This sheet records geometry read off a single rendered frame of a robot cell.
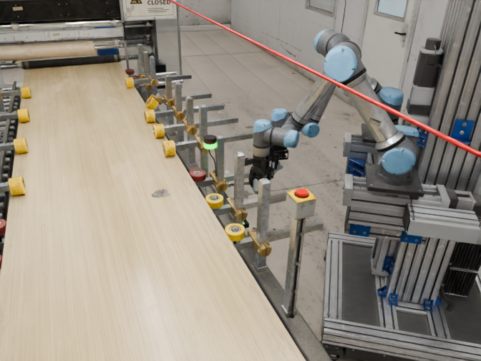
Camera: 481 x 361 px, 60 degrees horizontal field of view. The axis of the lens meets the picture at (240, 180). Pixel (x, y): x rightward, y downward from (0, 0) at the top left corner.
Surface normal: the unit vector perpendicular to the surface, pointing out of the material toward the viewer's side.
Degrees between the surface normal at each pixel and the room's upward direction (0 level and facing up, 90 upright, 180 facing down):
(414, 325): 0
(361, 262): 0
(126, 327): 0
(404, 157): 96
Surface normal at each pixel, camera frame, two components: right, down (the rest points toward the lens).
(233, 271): 0.02, -0.87
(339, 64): -0.44, 0.34
